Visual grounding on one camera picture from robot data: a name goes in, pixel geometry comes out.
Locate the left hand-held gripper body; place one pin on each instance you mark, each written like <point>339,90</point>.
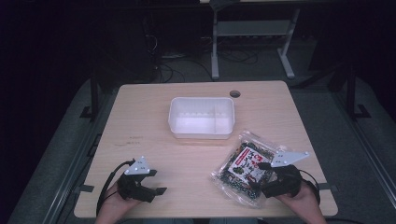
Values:
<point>132,189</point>

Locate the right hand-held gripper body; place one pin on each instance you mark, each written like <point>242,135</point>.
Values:
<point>289,180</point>

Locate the clear snack packet red label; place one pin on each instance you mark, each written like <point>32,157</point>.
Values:
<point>241,169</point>

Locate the person's left hand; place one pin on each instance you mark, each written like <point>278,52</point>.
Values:
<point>115,203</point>

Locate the person's right hand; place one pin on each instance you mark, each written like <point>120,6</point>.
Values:
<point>303,200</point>

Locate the black table edge clip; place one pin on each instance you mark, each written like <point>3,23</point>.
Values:
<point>327,187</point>
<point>85,188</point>

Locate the white plastic container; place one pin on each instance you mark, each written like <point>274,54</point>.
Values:
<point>200,121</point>

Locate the black metal stand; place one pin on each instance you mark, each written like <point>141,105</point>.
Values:
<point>351,93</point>
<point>94,99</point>

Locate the white metal desk frame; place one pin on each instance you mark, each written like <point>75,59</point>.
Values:
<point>249,28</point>

